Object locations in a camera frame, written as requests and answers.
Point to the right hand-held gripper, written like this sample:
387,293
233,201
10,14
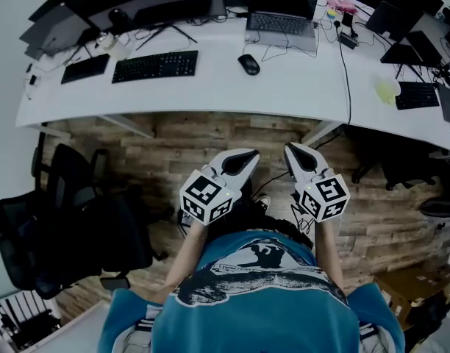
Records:
322,199

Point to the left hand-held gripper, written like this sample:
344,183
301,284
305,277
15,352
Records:
206,197

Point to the black computer mouse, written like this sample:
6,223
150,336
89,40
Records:
249,64

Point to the person's left forearm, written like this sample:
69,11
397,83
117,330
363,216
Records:
188,256

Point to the person's right forearm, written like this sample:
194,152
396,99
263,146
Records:
328,256

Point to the person's black white sneaker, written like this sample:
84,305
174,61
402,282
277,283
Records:
263,201

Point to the black swivel chair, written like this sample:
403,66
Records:
401,164

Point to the yellow-green cloth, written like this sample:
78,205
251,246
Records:
386,92

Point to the wide black keyboard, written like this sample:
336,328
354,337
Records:
155,66

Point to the compact black keyboard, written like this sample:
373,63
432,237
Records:
418,96

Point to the black power adapter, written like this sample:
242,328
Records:
348,41

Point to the grey open laptop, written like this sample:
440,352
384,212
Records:
280,24

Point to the person's blue printed t-shirt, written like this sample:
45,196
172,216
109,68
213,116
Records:
254,318

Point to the black phone on stand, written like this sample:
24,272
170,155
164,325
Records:
348,20

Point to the small yellow blue ball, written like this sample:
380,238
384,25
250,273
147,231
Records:
332,14

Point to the open cardboard box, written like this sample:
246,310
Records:
409,289

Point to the black monitor with stand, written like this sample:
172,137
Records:
412,50

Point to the black mesh-back office chair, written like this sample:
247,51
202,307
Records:
74,182

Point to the black padded office chair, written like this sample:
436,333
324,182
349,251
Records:
81,234

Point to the pink plastic item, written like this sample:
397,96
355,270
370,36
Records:
342,4

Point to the black square-backed monitor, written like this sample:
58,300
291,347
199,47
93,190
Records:
388,18

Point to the white cup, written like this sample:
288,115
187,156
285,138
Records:
113,46

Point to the short black keyboard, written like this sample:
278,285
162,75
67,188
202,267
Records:
85,68

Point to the large curved black monitor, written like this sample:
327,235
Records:
155,4

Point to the small black adapter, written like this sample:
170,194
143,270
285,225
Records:
33,80

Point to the grey tilted monitor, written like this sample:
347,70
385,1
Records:
52,31

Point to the white slatted rack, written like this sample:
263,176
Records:
23,307

